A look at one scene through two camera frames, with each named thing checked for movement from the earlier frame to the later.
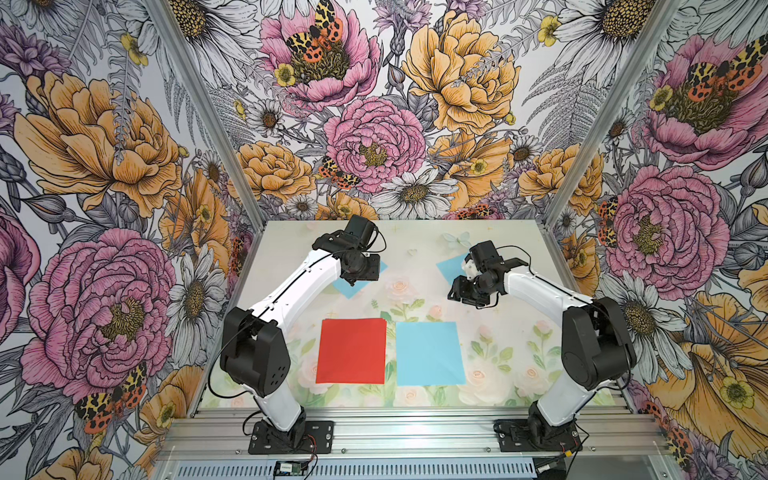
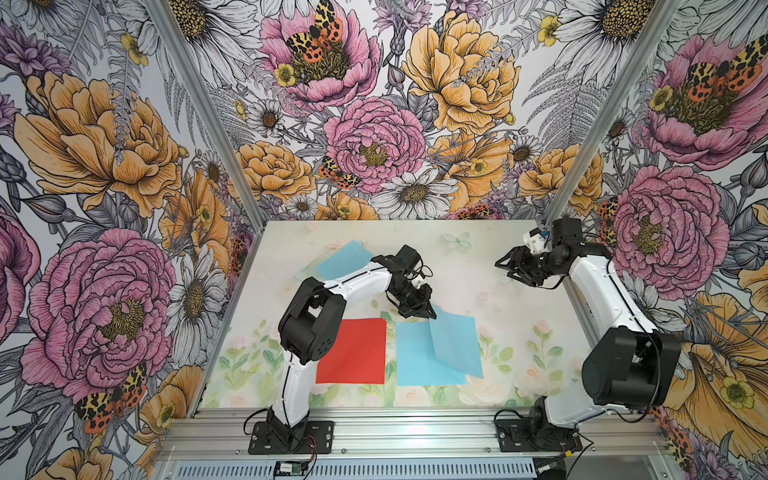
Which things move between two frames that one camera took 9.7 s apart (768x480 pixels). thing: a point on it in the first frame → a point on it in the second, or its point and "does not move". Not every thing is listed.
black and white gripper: [359, 234] → [406, 257]
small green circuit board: [291, 468] does not move
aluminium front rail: [414, 435] does not move
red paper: [352, 351] does not move
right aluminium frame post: [660, 16] does not move
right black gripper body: [476, 290] → [533, 268]
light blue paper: [428, 354] does not move
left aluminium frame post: [171, 29] does not move
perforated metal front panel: [360, 470] does not move
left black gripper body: [366, 269] → [410, 299]
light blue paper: [453, 268] → [455, 342]
